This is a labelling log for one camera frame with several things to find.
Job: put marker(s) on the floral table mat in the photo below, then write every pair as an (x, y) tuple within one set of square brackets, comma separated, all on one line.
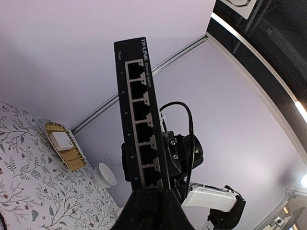
[(37, 191)]

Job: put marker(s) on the black network switch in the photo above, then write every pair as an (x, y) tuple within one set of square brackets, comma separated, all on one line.
[(143, 150)]

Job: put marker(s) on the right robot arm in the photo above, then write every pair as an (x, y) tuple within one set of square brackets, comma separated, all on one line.
[(225, 204)]

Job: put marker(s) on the woven bamboo tray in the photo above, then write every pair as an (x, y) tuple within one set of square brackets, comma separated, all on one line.
[(72, 158)]

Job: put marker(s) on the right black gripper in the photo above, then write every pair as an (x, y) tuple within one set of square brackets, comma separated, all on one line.
[(179, 156)]

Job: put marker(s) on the white square box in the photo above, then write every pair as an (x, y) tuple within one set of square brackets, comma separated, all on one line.
[(61, 141)]

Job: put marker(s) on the white ceramic bowl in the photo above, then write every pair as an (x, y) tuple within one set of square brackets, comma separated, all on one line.
[(103, 176)]

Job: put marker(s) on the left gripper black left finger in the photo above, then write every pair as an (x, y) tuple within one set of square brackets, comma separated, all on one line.
[(138, 213)]

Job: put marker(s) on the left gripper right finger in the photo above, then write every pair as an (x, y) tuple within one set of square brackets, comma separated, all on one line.
[(173, 216)]

